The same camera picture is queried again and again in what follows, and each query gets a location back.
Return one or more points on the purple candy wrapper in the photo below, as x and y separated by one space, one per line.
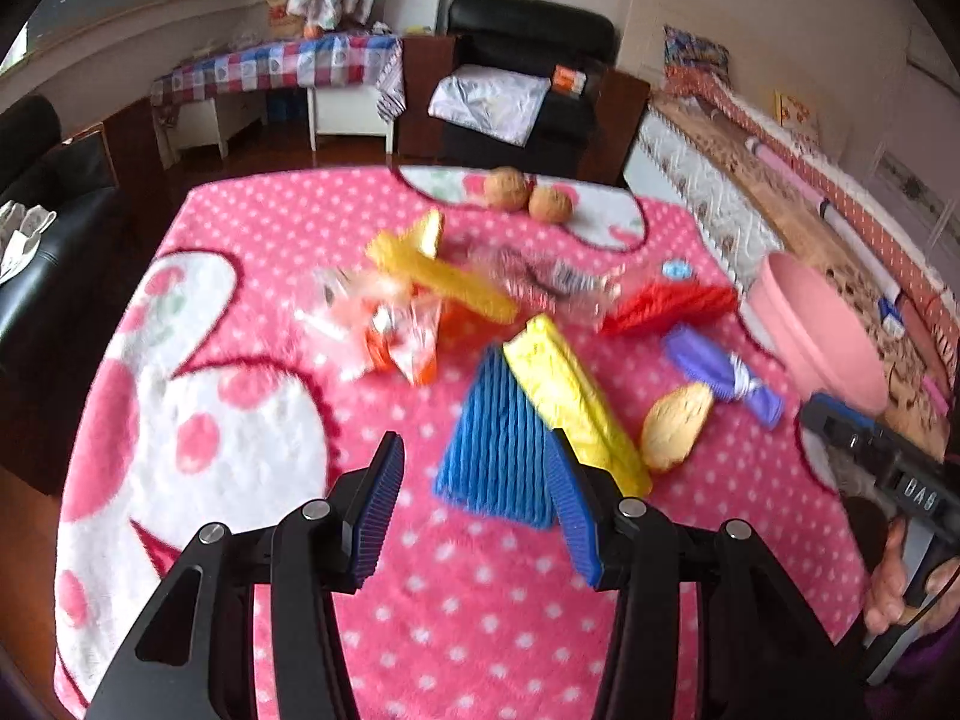
701 356

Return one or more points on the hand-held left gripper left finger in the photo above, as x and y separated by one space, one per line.
379 510

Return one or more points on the pink plastic bucket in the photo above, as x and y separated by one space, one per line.
825 345

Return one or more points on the blue storage box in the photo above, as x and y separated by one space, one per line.
286 106

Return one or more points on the orange snack wrapper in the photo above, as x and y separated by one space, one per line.
405 345

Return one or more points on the checkered cloth side table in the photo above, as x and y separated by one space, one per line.
262 67

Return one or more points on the small orange box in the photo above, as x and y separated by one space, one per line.
568 80

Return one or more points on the silver grey cloth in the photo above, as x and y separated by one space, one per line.
487 101

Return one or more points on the blue tissue pack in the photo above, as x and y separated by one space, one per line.
892 316

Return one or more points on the grey patterned cloth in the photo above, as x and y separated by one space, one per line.
390 82

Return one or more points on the person's right hand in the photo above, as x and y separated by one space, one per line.
885 585

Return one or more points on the small white cloth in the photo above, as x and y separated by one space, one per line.
19 240

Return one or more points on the wide yellow snack wrapper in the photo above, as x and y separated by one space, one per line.
570 390

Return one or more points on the black leather armchair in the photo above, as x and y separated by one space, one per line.
525 22

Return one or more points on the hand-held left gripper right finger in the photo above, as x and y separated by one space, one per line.
574 517

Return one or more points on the pale yellow walnut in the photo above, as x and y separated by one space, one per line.
675 427

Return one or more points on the colourful cartoon pillow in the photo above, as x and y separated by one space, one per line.
694 49

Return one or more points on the bed with brown leaf blanket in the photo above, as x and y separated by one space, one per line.
772 195

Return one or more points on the red ribbed wrapper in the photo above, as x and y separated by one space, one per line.
667 304

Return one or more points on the white desk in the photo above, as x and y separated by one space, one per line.
345 109

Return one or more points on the black leather sofa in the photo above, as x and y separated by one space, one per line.
60 255

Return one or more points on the clear plastic wrapper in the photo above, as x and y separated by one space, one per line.
330 300
540 277

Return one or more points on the yellow floral pillow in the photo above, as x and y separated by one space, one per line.
796 111

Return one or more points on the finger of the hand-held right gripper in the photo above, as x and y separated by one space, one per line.
832 420

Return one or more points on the brown walnut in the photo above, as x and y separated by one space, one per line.
506 189
551 204

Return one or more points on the white quilted mattress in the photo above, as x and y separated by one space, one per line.
697 187

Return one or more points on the long yellow wrapper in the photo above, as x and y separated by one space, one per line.
450 281

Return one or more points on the blue ribbed wrapper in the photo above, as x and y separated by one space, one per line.
495 442

